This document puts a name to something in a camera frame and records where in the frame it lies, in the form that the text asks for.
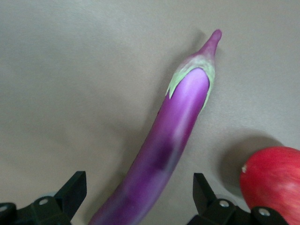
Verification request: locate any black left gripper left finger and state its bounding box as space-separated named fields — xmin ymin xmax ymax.
xmin=0 ymin=171 xmax=87 ymax=225

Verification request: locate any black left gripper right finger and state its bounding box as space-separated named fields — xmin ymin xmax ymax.
xmin=187 ymin=172 xmax=290 ymax=225

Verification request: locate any brown tablecloth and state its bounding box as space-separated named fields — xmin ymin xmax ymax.
xmin=0 ymin=0 xmax=300 ymax=225

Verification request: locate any red apple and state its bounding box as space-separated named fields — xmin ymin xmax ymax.
xmin=239 ymin=146 xmax=300 ymax=225

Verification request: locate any long purple eggplant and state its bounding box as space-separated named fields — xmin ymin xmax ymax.
xmin=88 ymin=29 xmax=223 ymax=225

